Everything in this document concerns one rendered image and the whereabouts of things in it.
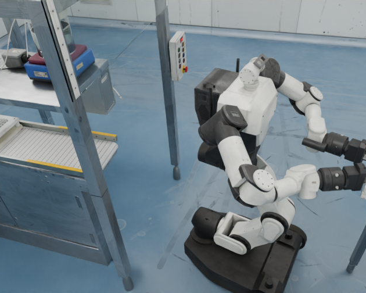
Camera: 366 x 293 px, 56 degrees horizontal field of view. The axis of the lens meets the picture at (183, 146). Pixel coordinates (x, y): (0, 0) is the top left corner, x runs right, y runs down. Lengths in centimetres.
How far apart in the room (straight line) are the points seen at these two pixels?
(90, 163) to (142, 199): 131
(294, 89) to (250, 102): 40
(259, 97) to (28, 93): 90
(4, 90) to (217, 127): 84
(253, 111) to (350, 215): 158
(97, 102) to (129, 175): 140
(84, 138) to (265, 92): 74
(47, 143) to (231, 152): 106
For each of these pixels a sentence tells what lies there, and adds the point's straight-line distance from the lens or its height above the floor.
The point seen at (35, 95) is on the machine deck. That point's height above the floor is 135.
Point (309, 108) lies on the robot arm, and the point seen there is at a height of 109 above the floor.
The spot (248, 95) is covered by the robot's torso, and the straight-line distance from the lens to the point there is 139.
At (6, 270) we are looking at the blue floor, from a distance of 266.
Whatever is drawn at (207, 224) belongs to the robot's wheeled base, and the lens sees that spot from 209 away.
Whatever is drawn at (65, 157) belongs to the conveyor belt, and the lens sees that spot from 179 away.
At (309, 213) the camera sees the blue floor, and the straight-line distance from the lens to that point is 268.
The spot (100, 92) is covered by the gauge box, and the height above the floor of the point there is 124.
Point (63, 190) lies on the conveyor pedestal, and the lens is 192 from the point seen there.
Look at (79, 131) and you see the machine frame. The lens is 134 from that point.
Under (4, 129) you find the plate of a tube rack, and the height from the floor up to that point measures 98.
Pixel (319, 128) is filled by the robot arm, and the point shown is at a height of 112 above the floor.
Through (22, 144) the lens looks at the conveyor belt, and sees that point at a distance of 197.
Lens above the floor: 201
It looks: 40 degrees down
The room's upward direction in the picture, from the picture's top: 4 degrees counter-clockwise
